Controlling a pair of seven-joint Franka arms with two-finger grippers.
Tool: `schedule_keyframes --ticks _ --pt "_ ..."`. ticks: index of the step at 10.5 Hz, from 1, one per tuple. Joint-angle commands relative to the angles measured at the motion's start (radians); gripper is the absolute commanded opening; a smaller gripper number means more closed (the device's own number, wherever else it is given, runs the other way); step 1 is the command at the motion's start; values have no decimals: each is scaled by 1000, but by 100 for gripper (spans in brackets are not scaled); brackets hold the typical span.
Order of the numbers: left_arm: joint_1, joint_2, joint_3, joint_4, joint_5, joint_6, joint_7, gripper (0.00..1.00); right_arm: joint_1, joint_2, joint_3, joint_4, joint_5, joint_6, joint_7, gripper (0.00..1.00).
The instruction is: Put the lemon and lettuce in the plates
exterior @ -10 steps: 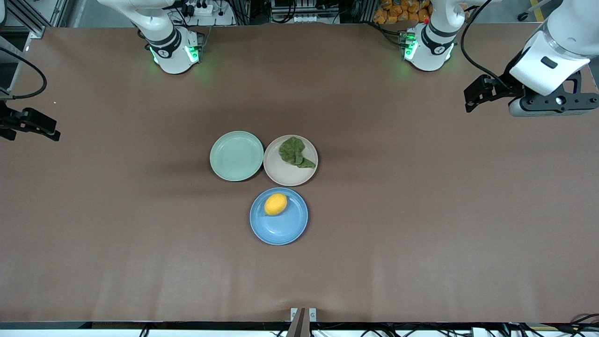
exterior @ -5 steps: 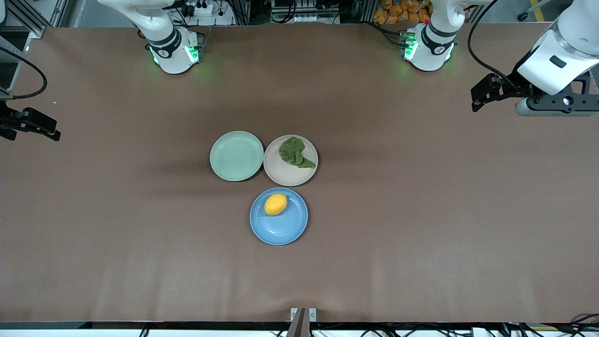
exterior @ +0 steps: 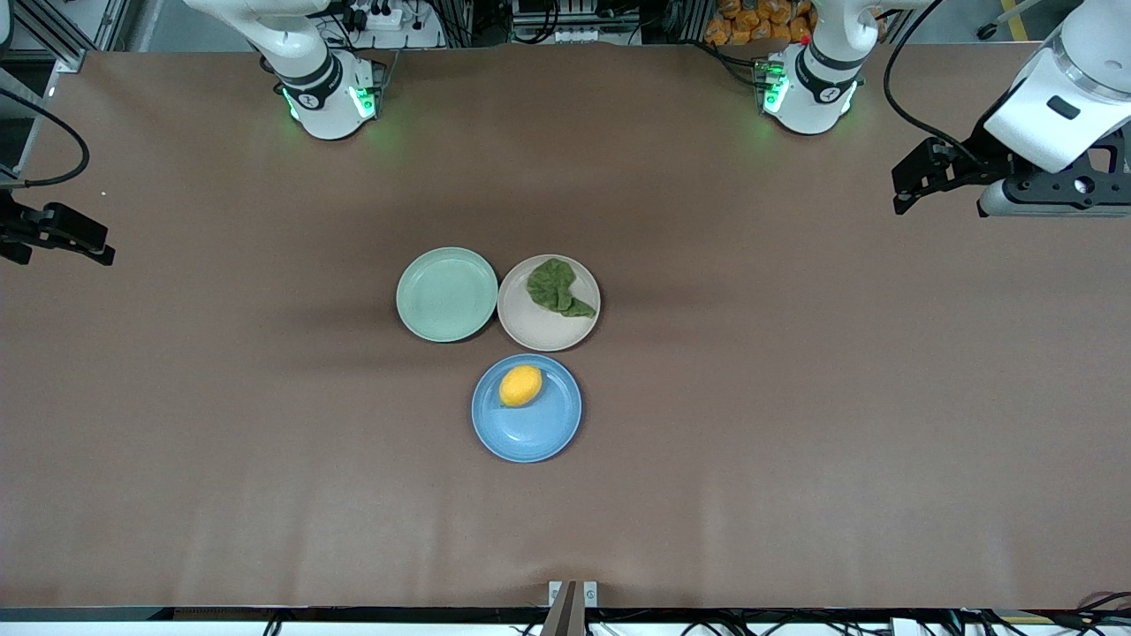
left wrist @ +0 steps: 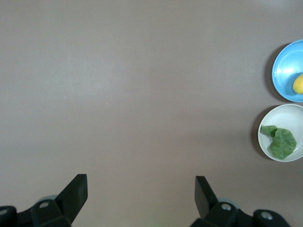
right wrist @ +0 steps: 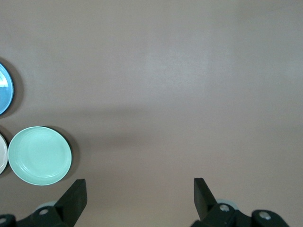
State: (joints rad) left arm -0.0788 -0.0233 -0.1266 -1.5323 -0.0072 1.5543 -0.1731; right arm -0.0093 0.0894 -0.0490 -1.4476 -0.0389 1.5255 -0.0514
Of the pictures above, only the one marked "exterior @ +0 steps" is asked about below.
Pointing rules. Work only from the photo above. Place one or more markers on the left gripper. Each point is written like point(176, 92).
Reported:
point(979, 156)

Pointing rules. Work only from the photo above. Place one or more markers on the green lettuce leaf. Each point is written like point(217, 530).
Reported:
point(552, 287)

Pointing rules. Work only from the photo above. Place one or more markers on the white power strip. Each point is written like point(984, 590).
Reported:
point(380, 18)

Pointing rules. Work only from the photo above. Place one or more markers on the bag of oranges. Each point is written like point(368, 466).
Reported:
point(751, 22)

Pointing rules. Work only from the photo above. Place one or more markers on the black equipment rack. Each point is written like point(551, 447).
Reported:
point(574, 13)

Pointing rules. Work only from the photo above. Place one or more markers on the aluminium frame profile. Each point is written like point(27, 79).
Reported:
point(66, 53)

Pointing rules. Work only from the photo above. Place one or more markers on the beige plate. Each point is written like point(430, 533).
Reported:
point(539, 331)

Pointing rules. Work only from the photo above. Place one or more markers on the brown table cover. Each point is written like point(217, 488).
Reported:
point(565, 530)

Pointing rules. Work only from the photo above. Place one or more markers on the blue plate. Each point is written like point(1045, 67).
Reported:
point(526, 433)

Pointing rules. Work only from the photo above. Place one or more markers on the green plate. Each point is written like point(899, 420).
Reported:
point(446, 296)

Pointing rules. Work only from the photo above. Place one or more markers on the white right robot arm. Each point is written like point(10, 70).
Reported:
point(318, 97)

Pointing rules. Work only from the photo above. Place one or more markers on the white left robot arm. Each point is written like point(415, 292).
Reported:
point(817, 88)

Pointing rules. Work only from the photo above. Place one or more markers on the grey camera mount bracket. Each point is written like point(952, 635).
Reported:
point(570, 609)

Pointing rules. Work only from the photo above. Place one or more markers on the yellow lemon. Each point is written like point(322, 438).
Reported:
point(520, 386)

